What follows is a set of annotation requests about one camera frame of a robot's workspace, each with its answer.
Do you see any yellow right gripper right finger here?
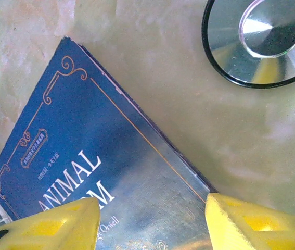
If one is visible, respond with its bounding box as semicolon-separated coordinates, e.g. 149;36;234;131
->
204;192;295;250

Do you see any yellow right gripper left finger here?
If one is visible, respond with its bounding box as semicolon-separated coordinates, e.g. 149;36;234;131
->
0;197;101;250

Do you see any blue Animal Farm book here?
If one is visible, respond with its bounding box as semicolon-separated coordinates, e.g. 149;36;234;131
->
0;36;220;250

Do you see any stethoscope with blue tube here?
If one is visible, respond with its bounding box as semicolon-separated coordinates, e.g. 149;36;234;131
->
201;0;295;89

